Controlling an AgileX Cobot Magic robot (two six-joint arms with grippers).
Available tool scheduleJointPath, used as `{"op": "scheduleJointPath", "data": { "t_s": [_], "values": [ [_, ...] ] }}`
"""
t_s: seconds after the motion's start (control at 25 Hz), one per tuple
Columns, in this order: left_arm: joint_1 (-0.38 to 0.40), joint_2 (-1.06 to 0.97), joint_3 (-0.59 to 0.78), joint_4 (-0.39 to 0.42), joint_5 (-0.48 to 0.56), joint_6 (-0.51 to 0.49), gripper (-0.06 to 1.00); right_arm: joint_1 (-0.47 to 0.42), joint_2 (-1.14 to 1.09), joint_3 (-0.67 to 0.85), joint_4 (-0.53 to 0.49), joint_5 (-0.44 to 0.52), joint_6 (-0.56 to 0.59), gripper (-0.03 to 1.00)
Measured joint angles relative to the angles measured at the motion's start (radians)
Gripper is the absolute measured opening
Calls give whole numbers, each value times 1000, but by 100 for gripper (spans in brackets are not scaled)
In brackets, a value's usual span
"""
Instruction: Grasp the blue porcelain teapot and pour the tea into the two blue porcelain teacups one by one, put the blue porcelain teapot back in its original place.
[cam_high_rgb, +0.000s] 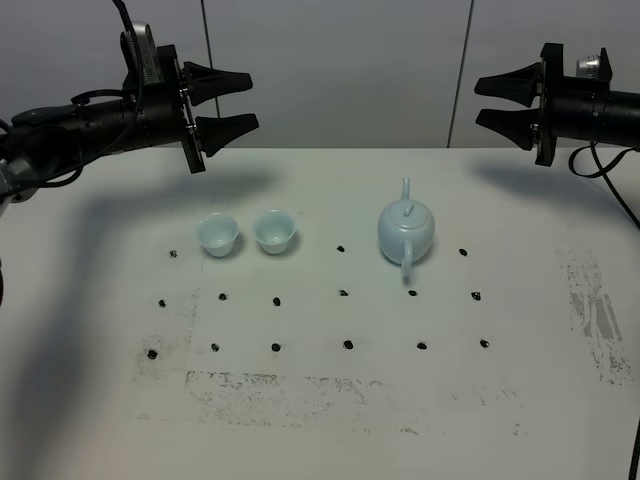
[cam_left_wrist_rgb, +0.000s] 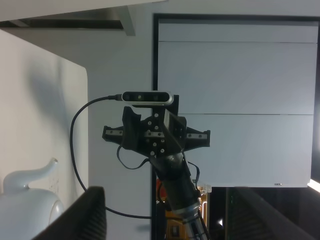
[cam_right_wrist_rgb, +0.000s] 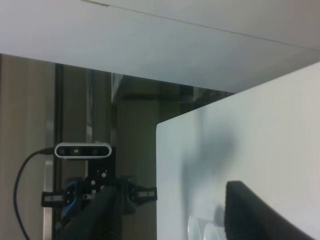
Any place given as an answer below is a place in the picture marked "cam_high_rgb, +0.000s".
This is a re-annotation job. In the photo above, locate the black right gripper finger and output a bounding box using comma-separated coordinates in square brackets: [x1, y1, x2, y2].
[474, 62, 542, 108]
[476, 109, 539, 151]

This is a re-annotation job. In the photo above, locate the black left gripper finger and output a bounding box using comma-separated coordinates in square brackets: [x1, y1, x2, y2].
[195, 113, 259, 157]
[183, 62, 252, 106]

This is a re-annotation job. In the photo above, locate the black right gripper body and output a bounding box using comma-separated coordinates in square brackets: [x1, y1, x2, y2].
[536, 43, 612, 166]

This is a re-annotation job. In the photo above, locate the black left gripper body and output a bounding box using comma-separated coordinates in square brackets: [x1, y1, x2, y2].
[119, 45, 205, 174]

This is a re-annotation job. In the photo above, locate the light blue porcelain teapot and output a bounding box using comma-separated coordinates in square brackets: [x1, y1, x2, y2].
[377, 177, 436, 285]

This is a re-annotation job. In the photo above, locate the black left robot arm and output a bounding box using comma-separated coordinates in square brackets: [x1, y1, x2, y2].
[1, 45, 259, 205]

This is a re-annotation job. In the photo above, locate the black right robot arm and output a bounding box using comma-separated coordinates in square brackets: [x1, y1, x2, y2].
[474, 43, 639, 167]

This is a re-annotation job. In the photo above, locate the left light blue teacup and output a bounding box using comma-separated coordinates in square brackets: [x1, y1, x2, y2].
[196, 212, 240, 258]

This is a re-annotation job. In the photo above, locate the light blue teacup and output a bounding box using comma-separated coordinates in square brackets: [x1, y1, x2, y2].
[196, 212, 240, 258]
[253, 209, 297, 256]

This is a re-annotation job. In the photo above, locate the right light blue teacup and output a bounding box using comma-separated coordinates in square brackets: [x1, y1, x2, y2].
[253, 209, 297, 256]

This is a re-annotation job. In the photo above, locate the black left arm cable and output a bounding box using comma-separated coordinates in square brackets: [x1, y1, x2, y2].
[0, 0, 146, 187]

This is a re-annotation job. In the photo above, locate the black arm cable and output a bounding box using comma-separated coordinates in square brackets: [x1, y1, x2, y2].
[0, 0, 146, 187]
[568, 141, 640, 480]

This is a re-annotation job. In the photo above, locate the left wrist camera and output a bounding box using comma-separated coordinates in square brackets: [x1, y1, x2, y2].
[120, 21, 164, 88]

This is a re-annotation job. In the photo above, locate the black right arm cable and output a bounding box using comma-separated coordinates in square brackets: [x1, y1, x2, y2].
[568, 141, 640, 480]

